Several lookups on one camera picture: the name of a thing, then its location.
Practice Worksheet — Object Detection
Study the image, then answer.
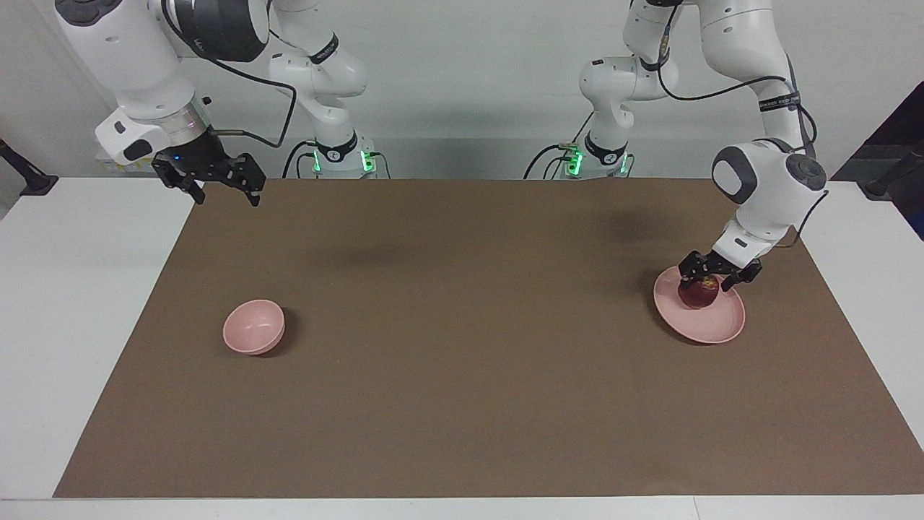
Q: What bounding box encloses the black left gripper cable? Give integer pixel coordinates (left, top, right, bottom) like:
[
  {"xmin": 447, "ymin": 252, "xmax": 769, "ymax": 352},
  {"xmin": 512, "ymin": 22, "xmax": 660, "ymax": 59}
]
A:
[{"xmin": 655, "ymin": 4, "xmax": 831, "ymax": 250}]

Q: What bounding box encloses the dark red apple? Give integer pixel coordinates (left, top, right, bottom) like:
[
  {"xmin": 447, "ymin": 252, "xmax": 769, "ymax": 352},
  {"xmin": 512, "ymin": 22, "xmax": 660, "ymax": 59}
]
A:
[{"xmin": 679, "ymin": 276, "xmax": 720, "ymax": 310}]

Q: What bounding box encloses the pink bowl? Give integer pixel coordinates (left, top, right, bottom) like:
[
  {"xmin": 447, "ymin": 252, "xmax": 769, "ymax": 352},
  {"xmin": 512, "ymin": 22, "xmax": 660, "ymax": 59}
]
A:
[{"xmin": 222, "ymin": 299, "xmax": 286, "ymax": 355}]

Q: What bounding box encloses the pink plate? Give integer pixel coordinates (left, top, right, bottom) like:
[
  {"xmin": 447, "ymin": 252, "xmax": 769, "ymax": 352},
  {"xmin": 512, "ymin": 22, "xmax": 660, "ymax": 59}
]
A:
[{"xmin": 653, "ymin": 266, "xmax": 746, "ymax": 345}]

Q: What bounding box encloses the brown table mat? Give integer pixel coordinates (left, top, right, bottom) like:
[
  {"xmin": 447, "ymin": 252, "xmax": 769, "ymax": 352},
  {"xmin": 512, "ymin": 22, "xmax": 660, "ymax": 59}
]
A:
[{"xmin": 53, "ymin": 178, "xmax": 924, "ymax": 499}]

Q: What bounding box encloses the dark side panel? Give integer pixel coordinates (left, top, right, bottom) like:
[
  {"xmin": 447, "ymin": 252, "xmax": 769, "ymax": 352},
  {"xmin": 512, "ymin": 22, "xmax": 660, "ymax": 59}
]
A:
[{"xmin": 830, "ymin": 79, "xmax": 924, "ymax": 241}]

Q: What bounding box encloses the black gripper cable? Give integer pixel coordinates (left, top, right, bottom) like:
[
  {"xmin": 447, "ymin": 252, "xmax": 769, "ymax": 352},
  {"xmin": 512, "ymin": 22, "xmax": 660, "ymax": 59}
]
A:
[
  {"xmin": 160, "ymin": 0, "xmax": 299, "ymax": 149},
  {"xmin": 655, "ymin": 4, "xmax": 831, "ymax": 250}
]

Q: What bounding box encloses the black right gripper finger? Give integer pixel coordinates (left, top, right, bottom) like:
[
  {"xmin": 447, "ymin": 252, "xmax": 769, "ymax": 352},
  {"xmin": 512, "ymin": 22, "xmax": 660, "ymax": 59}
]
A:
[
  {"xmin": 152, "ymin": 157, "xmax": 206, "ymax": 204},
  {"xmin": 227, "ymin": 150, "xmax": 266, "ymax": 207}
]

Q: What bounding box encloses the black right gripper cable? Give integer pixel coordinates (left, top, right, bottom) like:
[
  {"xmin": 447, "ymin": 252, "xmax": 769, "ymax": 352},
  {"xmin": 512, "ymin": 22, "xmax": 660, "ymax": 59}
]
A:
[{"xmin": 160, "ymin": 0, "xmax": 299, "ymax": 149}]

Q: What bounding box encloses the black clamp stand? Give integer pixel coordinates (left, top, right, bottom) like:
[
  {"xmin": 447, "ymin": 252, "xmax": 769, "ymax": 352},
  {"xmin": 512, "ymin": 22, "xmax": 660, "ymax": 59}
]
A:
[
  {"xmin": 0, "ymin": 139, "xmax": 58, "ymax": 197},
  {"xmin": 859, "ymin": 141, "xmax": 924, "ymax": 200}
]

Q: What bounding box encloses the white box yellow label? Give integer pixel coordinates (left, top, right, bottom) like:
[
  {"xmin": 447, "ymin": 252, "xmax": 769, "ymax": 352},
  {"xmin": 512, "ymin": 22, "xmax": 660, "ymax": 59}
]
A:
[{"xmin": 96, "ymin": 148, "xmax": 158, "ymax": 175}]

